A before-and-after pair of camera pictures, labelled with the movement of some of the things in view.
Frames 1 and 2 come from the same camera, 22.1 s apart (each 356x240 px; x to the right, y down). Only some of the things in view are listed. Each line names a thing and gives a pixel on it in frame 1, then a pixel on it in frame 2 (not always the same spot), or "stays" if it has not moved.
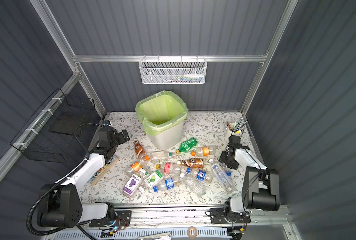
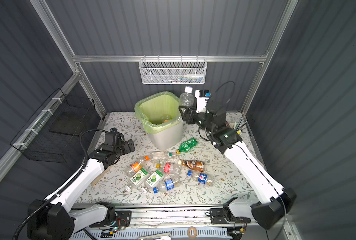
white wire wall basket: [173, 71] stays
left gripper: [121, 140] -> [126, 149]
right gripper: [223, 158] -> [190, 114]
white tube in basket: [193, 75] stays
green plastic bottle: [187, 145] stays
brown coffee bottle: [194, 163] stays
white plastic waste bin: [171, 138] stays
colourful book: [93, 180] stays
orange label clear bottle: [206, 151] -> [166, 118]
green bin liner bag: [160, 110] stays
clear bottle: [197, 187] -> [186, 99]
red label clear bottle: [170, 168] stays
